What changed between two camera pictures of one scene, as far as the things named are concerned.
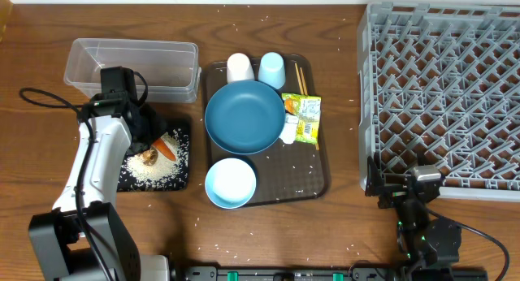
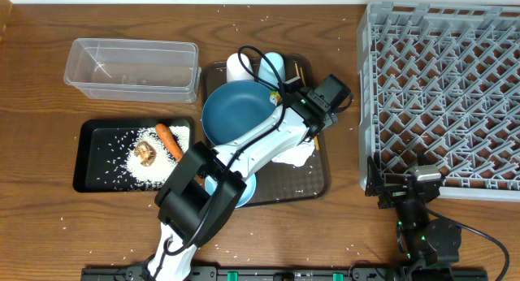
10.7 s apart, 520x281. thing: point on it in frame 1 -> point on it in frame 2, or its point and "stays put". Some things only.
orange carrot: [160, 144] -> [170, 141]
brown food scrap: [149, 156] stays put
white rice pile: [166, 174] stays put
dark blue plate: [244, 117] stays put
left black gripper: [161, 127] -> [331, 118]
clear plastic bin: [171, 68] stays put
